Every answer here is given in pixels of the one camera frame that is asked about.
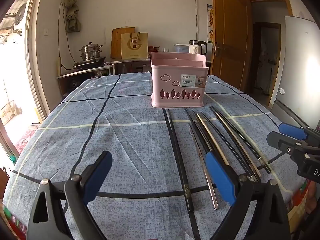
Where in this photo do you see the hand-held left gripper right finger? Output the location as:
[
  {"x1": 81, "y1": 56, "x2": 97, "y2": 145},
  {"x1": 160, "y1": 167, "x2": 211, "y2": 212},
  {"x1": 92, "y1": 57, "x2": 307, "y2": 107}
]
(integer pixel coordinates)
[{"x1": 200, "y1": 151, "x2": 292, "y2": 240}]

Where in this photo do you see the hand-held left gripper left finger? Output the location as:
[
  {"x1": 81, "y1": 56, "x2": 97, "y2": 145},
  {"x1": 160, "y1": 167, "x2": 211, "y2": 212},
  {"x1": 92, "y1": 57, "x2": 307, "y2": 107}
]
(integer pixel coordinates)
[{"x1": 26, "y1": 151, "x2": 113, "y2": 240}]

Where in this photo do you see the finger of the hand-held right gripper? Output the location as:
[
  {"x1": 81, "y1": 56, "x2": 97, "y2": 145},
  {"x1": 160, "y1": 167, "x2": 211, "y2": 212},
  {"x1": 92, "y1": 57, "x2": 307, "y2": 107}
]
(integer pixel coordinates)
[
  {"x1": 274, "y1": 99, "x2": 320, "y2": 142},
  {"x1": 266, "y1": 131, "x2": 320, "y2": 158}
]

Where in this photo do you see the beige chopstick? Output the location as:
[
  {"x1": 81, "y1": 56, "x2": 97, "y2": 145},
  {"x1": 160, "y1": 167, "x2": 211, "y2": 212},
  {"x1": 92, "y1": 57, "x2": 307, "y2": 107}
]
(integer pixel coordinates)
[
  {"x1": 215, "y1": 112, "x2": 262, "y2": 180},
  {"x1": 196, "y1": 113, "x2": 230, "y2": 166}
]

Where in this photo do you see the black chopstick with patterned end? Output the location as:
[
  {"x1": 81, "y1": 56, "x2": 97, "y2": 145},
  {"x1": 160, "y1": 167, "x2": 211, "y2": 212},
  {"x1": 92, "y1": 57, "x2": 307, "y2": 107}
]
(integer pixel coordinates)
[{"x1": 167, "y1": 108, "x2": 195, "y2": 212}]

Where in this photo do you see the pink utensil basket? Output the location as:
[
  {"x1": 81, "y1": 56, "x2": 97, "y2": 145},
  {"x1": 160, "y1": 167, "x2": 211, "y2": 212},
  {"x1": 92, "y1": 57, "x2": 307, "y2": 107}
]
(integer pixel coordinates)
[{"x1": 150, "y1": 52, "x2": 209, "y2": 108}]

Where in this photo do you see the blue plaid tablecloth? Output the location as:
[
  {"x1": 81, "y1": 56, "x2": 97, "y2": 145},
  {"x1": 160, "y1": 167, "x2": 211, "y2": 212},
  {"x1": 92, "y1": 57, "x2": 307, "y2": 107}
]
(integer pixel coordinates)
[{"x1": 2, "y1": 73, "x2": 304, "y2": 240}]

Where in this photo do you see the silver refrigerator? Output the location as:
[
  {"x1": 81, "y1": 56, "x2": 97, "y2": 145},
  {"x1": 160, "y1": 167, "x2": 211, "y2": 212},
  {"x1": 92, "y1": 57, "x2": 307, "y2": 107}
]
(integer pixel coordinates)
[{"x1": 269, "y1": 16, "x2": 320, "y2": 130}]

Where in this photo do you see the low metal shelf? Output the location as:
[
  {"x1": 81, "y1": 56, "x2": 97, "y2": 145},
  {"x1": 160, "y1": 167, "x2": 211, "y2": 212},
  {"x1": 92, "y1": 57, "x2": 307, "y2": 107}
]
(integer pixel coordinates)
[{"x1": 57, "y1": 64, "x2": 115, "y2": 98}]

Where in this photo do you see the black induction cooker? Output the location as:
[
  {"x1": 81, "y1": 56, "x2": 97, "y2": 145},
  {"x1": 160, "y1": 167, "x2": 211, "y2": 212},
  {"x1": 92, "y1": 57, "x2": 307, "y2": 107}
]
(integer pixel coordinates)
[{"x1": 73, "y1": 56, "x2": 107, "y2": 69}]

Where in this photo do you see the wooden door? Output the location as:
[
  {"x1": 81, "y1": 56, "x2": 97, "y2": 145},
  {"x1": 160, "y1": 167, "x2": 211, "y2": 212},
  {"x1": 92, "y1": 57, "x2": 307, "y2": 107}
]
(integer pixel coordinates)
[{"x1": 211, "y1": 0, "x2": 252, "y2": 90}]

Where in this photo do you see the stainless steel table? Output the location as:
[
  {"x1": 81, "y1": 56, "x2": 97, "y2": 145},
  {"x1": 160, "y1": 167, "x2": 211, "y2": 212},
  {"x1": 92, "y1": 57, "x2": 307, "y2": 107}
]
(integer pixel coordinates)
[{"x1": 105, "y1": 57, "x2": 152, "y2": 75}]

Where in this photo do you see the stainless steamer pot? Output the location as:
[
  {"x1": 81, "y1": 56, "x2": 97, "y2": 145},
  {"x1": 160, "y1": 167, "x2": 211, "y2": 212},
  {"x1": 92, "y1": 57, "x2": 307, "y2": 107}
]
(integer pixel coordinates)
[{"x1": 79, "y1": 43, "x2": 103, "y2": 62}]

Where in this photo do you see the white electric kettle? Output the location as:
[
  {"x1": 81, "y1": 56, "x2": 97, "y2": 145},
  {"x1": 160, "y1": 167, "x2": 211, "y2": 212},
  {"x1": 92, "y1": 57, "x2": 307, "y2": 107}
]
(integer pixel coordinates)
[{"x1": 189, "y1": 40, "x2": 208, "y2": 55}]

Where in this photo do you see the clear plastic storage container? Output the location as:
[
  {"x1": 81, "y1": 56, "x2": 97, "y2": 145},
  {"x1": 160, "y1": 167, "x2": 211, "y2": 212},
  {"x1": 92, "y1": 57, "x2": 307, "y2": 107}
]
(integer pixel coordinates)
[{"x1": 174, "y1": 43, "x2": 190, "y2": 54}]

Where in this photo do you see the wooden cutting board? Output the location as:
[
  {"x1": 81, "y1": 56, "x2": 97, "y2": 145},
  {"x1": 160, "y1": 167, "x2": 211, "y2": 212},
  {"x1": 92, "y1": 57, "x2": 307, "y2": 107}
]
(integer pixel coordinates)
[{"x1": 110, "y1": 27, "x2": 135, "y2": 59}]

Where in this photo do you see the tan paper bag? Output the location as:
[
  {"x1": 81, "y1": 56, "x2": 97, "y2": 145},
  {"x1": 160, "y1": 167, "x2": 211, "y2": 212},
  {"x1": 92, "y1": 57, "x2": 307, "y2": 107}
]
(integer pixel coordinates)
[{"x1": 121, "y1": 32, "x2": 148, "y2": 60}]

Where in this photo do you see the olive tied curtain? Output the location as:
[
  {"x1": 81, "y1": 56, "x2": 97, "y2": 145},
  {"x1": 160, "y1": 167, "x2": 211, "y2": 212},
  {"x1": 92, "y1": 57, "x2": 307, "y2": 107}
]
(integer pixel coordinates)
[{"x1": 62, "y1": 0, "x2": 82, "y2": 33}]

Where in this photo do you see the outdoor air conditioner unit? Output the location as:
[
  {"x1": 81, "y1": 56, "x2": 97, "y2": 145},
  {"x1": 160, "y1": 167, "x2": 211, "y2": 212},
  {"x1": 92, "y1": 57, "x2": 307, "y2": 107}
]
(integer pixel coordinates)
[{"x1": 14, "y1": 4, "x2": 27, "y2": 30}]

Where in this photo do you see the wall height chart poster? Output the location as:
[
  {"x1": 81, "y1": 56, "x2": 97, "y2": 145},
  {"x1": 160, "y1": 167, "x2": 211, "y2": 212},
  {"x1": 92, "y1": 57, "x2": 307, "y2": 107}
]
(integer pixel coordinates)
[{"x1": 206, "y1": 4, "x2": 214, "y2": 43}]

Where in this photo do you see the white wall cable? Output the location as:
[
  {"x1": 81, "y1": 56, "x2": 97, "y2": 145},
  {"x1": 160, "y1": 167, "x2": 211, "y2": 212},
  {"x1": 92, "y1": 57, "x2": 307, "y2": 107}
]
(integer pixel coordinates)
[{"x1": 193, "y1": 0, "x2": 199, "y2": 40}]

